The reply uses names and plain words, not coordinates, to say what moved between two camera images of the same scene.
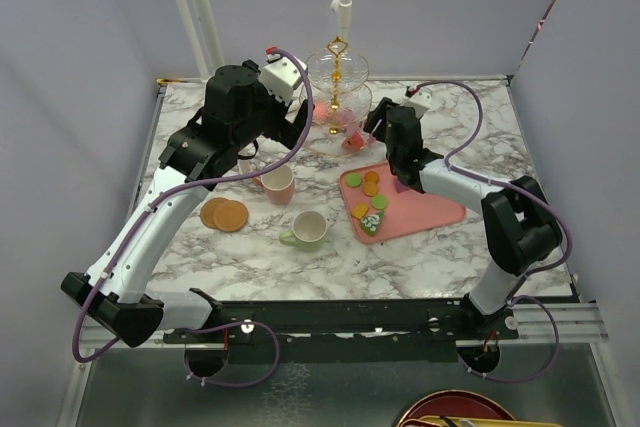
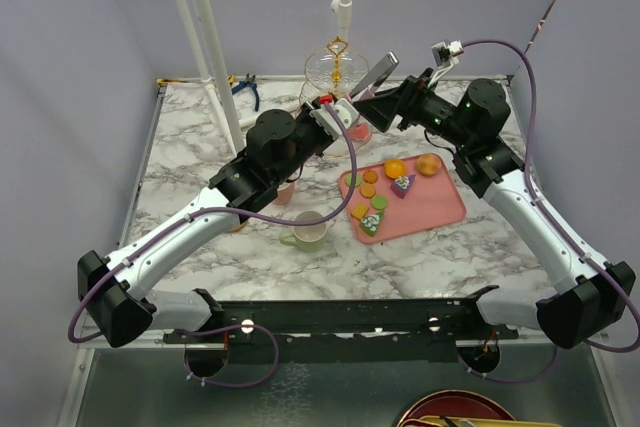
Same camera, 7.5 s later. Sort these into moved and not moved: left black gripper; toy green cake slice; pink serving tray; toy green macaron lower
Moved: left black gripper
Not moved: toy green cake slice; pink serving tray; toy green macaron lower
